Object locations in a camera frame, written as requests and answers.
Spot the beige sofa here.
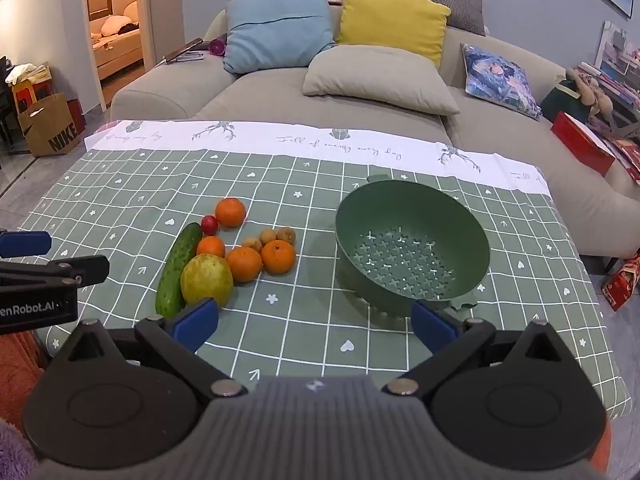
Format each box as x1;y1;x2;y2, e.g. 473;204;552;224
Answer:
112;27;639;257

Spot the orange cloth at left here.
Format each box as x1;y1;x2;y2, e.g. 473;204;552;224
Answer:
0;332;47;432

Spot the green colander bowl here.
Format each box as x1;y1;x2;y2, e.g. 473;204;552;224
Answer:
334;174;490;318

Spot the light blue cushion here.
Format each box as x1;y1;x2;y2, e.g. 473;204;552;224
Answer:
224;0;334;76

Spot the yellow cushion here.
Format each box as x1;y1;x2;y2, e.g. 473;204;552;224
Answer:
337;0;451;68

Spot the green cucumber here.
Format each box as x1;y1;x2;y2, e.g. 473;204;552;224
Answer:
155;222;203;318

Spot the pink round object on sofa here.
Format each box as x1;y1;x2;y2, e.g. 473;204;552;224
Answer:
208;36;227;58

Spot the green checked tablecloth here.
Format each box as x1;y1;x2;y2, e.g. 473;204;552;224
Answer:
24;121;632;417

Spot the blue printed cushion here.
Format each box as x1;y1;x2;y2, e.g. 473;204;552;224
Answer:
461;44;541;119

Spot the red cherry tomato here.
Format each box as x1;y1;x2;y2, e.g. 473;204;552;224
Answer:
201;214;218;236

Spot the bed in far room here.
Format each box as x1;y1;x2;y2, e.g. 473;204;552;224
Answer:
89;1;143;80

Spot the red snack bag on floor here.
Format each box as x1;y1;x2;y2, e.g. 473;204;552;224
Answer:
601;254;640;311

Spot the yellow green pear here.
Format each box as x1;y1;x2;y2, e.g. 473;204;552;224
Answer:
180;254;234;308

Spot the laptop on sofa arm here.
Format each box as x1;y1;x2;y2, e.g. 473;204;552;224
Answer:
162;38;204;64

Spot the plush toy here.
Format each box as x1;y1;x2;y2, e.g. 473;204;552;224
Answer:
565;68;614;126

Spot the red box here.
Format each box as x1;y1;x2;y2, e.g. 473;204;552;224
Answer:
551;112;615;177

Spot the dark green bag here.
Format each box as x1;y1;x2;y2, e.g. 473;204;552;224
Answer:
540;76;590;122

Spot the beige cushion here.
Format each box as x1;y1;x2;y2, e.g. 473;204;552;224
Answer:
303;44;460;116

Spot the small orange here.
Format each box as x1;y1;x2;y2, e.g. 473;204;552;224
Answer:
196;236;226;258

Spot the large orange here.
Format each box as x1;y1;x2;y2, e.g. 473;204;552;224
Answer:
226;246;264;283

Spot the brown Nike paper bag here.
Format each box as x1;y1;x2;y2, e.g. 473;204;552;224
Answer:
18;93;85;158

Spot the brown longan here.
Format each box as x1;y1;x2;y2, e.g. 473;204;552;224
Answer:
242;237;262;252
277;226;296;246
259;229;278;245

